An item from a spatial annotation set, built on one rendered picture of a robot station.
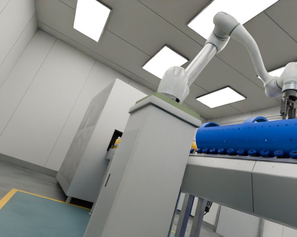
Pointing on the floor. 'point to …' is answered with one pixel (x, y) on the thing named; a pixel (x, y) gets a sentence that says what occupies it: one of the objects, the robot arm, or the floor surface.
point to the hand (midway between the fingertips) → (286, 124)
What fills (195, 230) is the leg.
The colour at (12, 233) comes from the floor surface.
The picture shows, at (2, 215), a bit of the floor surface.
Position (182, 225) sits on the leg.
